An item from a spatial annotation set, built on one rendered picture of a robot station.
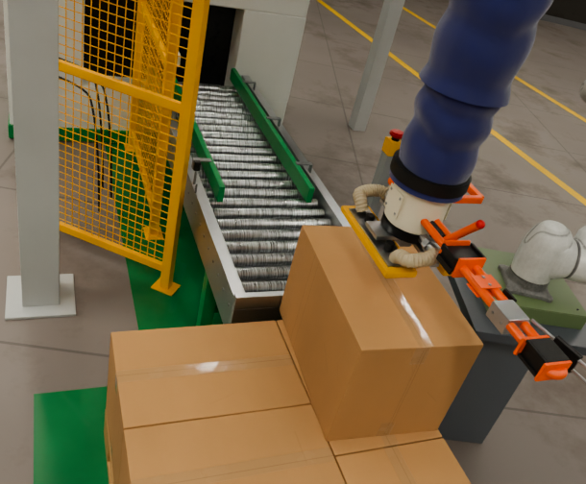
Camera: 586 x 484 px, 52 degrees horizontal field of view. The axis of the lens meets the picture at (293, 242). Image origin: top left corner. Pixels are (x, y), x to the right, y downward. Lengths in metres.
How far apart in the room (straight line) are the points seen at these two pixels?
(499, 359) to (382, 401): 0.81
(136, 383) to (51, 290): 1.10
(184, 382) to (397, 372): 0.68
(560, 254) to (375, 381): 0.92
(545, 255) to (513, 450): 1.04
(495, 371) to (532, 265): 0.49
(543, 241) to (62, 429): 1.93
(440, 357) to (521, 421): 1.40
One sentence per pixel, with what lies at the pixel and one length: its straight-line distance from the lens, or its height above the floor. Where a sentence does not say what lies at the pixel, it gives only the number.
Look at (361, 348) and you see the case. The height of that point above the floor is 0.94.
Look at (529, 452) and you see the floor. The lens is 3.06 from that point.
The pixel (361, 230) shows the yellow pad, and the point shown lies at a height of 1.13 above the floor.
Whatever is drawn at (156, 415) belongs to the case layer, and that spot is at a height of 0.54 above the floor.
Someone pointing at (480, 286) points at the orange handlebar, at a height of 1.25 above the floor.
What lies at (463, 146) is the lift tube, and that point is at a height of 1.48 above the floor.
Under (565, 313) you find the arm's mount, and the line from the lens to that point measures 2.44.
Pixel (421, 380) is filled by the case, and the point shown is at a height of 0.80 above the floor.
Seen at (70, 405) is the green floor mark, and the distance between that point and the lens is 2.62.
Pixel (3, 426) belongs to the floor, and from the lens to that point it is 2.59.
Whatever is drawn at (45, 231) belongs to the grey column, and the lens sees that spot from 2.76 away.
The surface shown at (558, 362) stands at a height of 1.26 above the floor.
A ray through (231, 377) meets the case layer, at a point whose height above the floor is 0.54.
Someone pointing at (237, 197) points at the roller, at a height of 0.52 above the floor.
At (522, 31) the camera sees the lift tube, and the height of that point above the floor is 1.78.
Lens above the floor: 2.03
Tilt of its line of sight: 33 degrees down
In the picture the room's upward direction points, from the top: 15 degrees clockwise
